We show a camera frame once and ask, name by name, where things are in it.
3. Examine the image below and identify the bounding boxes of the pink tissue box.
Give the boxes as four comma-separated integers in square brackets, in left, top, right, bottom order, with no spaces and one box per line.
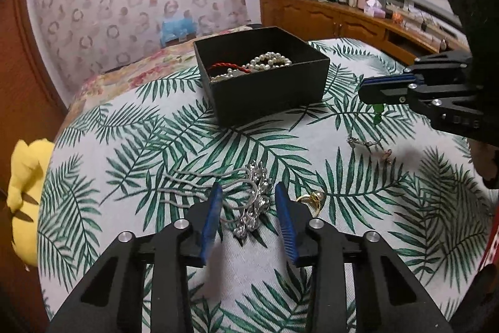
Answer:
[363,0,386,18]

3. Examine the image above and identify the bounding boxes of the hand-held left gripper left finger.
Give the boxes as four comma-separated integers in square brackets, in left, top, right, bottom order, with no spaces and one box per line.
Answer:
[47,183,224,333]

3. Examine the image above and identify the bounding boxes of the green leaf print tablecloth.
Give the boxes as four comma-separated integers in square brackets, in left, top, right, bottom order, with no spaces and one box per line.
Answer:
[37,37,494,333]

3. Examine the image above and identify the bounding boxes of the yellow plush toy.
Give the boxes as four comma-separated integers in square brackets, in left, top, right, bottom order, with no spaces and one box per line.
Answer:
[6,138,55,267]

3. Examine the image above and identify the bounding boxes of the silver rhinestone hair comb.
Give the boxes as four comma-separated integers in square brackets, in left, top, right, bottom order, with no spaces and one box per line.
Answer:
[158,159,274,239]

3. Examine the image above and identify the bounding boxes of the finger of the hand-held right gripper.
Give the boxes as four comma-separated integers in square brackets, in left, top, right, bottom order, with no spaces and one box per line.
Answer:
[361,51,472,89]
[358,84,480,131]

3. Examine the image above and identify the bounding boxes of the silver chain earring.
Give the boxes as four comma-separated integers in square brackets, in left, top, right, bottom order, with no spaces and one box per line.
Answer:
[347,134,394,164]

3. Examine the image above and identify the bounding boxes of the pearl necklace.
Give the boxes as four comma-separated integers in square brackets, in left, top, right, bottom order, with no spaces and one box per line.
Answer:
[211,51,293,82]

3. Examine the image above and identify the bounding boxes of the gold pearl ring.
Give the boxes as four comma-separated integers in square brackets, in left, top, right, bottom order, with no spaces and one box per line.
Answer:
[295,190,326,217]

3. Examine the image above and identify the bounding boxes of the black square box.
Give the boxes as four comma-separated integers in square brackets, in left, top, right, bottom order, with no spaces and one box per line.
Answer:
[193,26,331,128]

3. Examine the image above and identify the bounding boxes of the red cord bracelet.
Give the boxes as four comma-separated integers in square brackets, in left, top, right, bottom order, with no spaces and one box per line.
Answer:
[208,61,252,78]

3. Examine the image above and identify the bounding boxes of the tangle of cables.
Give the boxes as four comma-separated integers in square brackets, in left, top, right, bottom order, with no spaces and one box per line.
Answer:
[401,5,464,42]

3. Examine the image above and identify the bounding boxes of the wooden cabinet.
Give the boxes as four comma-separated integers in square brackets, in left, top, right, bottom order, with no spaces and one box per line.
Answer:
[259,0,474,66]

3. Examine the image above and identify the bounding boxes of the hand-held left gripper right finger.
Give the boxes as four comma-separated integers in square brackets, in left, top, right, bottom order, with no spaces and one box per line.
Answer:
[274,181,455,333]

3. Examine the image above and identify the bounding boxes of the floral blanket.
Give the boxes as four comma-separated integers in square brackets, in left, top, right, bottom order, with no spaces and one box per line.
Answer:
[72,25,250,108]

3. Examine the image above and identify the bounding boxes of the brown louvered wardrobe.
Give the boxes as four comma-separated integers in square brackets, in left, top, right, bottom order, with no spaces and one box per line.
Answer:
[0,0,69,333]

